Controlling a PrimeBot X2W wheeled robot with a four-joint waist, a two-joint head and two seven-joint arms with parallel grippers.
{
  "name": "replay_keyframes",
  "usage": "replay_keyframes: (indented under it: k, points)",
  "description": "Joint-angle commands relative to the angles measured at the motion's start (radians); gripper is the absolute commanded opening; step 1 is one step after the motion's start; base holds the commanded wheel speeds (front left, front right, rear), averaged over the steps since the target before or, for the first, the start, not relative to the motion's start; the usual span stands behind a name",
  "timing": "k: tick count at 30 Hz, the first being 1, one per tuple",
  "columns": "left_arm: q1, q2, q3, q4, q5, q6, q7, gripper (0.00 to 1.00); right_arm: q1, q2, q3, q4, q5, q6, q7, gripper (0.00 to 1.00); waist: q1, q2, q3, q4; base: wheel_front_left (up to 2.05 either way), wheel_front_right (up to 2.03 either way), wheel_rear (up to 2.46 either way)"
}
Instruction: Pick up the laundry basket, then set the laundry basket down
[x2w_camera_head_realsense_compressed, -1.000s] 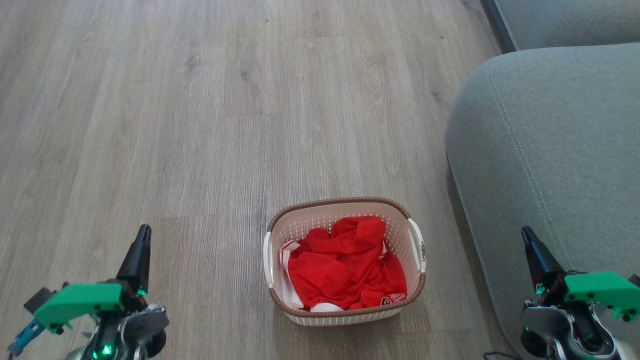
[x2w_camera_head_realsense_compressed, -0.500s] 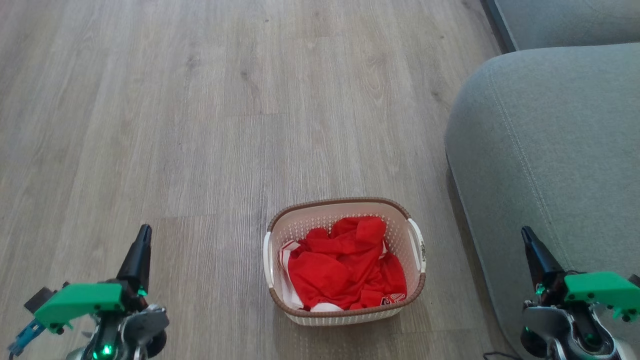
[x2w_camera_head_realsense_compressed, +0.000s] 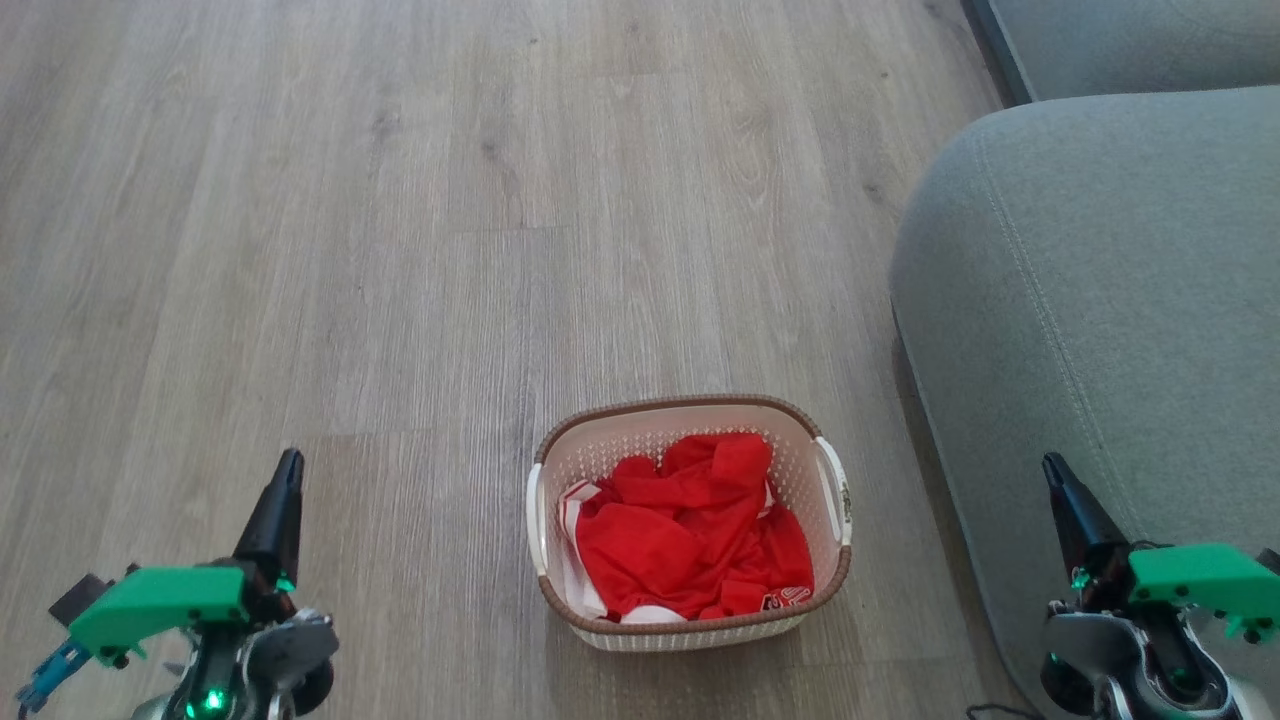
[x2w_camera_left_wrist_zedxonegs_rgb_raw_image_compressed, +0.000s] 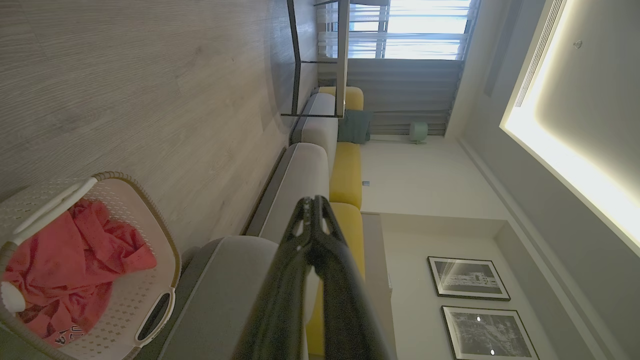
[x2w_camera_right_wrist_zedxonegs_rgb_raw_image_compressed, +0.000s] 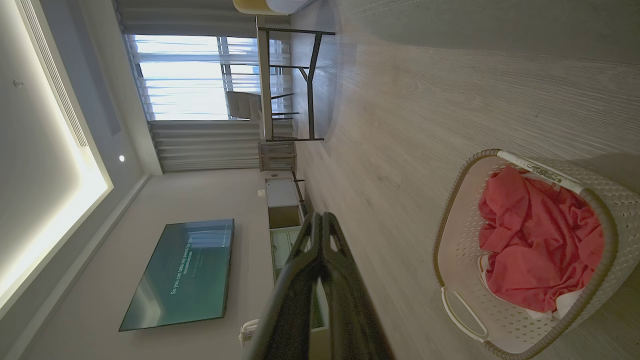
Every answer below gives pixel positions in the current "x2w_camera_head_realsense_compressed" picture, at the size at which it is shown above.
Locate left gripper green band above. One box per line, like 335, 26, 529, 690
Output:
68, 448, 304, 669

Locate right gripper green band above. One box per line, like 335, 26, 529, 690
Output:
1042, 452, 1280, 643

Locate white plastic basket brown rim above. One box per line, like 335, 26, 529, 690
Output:
525, 394, 854, 653

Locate red and white jersey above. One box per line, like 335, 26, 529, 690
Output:
558, 432, 816, 624

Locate grey fabric sofa seat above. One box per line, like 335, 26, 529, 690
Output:
962, 0, 1280, 105

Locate blue cable connector plug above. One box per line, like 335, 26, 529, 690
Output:
15, 640, 93, 714

